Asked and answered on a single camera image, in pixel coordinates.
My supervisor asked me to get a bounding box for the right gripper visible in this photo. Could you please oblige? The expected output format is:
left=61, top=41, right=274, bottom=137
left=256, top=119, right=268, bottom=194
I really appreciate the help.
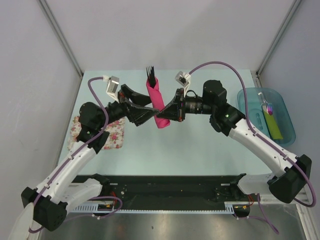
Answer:
left=157, top=88, right=215, bottom=123

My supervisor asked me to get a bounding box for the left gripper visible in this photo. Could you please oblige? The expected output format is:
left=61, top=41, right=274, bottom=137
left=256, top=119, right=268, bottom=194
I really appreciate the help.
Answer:
left=97, top=84, right=159, bottom=129

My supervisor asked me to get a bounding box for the pink paper napkin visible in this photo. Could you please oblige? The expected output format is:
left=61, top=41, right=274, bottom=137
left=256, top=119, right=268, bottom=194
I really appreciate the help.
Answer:
left=146, top=76, right=171, bottom=129

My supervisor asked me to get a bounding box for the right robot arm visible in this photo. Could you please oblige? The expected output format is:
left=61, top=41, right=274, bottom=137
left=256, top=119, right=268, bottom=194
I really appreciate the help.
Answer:
left=157, top=80, right=312, bottom=204

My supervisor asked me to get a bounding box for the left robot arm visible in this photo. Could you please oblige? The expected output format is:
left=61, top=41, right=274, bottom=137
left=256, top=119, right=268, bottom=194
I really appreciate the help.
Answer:
left=21, top=84, right=159, bottom=232

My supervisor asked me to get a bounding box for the floral tray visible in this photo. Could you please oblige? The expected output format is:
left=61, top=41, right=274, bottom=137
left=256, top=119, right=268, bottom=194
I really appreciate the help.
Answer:
left=67, top=115, right=126, bottom=150

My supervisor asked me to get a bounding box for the silver utensil in bin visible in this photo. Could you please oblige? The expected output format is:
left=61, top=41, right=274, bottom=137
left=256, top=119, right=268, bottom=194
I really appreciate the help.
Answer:
left=258, top=92, right=268, bottom=112

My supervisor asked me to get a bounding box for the iridescent fork in bin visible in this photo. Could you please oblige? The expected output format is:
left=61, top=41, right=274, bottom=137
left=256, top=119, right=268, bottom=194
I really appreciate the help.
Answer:
left=266, top=103, right=273, bottom=116

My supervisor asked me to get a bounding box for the teal plastic bin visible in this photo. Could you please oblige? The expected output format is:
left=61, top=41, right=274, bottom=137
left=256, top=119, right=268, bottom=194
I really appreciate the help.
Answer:
left=237, top=87, right=296, bottom=147

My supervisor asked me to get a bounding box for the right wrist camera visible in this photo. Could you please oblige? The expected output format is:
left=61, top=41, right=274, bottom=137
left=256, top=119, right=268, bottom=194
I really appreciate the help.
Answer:
left=175, top=71, right=191, bottom=96

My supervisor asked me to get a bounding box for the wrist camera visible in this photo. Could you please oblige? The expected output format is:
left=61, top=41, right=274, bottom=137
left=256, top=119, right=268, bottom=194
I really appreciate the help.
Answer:
left=103, top=75, right=120, bottom=102
left=175, top=71, right=191, bottom=96

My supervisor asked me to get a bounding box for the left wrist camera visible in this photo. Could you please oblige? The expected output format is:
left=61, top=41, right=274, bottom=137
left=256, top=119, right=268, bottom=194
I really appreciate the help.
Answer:
left=103, top=75, right=120, bottom=102

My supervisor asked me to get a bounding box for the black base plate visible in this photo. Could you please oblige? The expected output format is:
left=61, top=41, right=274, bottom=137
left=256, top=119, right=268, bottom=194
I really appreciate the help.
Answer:
left=69, top=174, right=261, bottom=211

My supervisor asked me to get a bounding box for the white cable duct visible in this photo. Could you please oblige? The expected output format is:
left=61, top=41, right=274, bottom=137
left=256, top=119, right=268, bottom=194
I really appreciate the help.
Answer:
left=71, top=202, right=99, bottom=213

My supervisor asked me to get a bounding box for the aluminium frame rail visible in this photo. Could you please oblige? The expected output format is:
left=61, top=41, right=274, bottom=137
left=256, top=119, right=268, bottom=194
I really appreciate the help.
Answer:
left=259, top=186, right=309, bottom=204

